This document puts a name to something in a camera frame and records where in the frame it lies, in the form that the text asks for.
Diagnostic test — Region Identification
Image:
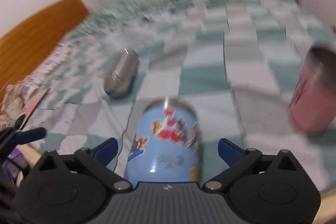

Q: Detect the blue cartoon steel cup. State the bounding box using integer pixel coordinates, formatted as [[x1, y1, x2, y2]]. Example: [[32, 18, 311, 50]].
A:
[[125, 97, 201, 186]]

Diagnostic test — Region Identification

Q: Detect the pink lettered steel cup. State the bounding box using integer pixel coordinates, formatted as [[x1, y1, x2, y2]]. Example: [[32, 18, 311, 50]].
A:
[[289, 44, 335, 134]]

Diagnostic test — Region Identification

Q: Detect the patterned pillow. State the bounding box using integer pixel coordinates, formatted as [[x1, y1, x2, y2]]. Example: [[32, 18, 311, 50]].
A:
[[1, 40, 73, 130]]

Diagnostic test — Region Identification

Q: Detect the stainless steel thermos bottle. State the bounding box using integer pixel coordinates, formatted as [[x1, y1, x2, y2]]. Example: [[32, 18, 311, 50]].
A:
[[103, 48, 139, 98]]

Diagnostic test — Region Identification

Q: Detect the orange wooden headboard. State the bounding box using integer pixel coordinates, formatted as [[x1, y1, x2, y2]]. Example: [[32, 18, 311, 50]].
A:
[[1, 0, 90, 98]]

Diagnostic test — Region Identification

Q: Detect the green checkered bed sheet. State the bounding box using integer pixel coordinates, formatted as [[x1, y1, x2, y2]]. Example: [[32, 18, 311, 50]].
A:
[[26, 0, 335, 191]]

